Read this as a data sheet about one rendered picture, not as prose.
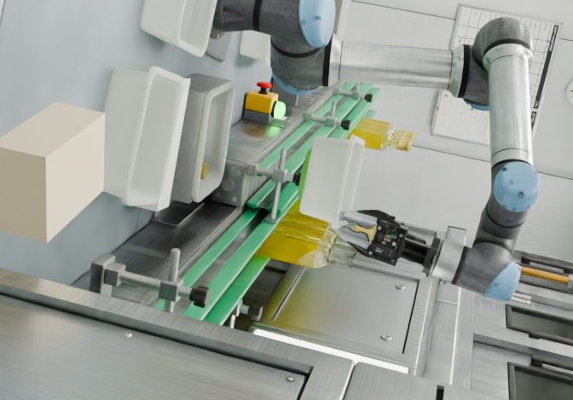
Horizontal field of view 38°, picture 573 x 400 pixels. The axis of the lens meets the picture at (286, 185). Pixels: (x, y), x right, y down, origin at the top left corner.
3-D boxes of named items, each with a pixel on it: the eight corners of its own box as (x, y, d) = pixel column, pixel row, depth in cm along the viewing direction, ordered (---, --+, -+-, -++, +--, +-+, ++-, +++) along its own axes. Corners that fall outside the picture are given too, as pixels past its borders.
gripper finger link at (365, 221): (330, 203, 155) (377, 220, 153) (334, 200, 161) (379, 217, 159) (325, 218, 155) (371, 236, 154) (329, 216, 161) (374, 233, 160)
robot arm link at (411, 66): (272, 9, 180) (529, 30, 176) (274, 56, 192) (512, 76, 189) (265, 51, 173) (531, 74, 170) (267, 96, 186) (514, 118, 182)
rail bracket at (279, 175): (239, 217, 180) (294, 229, 178) (250, 142, 175) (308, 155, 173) (243, 212, 183) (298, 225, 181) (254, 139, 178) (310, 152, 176)
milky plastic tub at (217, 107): (153, 196, 163) (195, 206, 161) (166, 84, 156) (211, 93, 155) (184, 174, 179) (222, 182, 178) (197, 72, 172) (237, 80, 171)
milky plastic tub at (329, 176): (308, 125, 150) (355, 135, 148) (325, 132, 172) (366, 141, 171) (288, 220, 151) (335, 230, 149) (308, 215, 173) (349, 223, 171)
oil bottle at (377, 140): (327, 139, 287) (408, 157, 282) (329, 124, 285) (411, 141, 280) (329, 136, 292) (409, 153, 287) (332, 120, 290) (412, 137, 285)
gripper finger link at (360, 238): (324, 220, 155) (371, 236, 154) (328, 217, 161) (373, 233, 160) (319, 236, 156) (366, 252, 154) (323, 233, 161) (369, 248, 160)
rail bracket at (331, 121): (301, 121, 233) (348, 131, 231) (305, 95, 231) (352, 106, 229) (304, 118, 237) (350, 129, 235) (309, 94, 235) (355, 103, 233)
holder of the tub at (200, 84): (148, 221, 165) (186, 229, 163) (164, 84, 156) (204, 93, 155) (179, 197, 181) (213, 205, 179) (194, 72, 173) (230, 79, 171)
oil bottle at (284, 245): (229, 249, 181) (326, 272, 177) (234, 225, 179) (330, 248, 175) (237, 240, 186) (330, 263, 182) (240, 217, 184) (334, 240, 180)
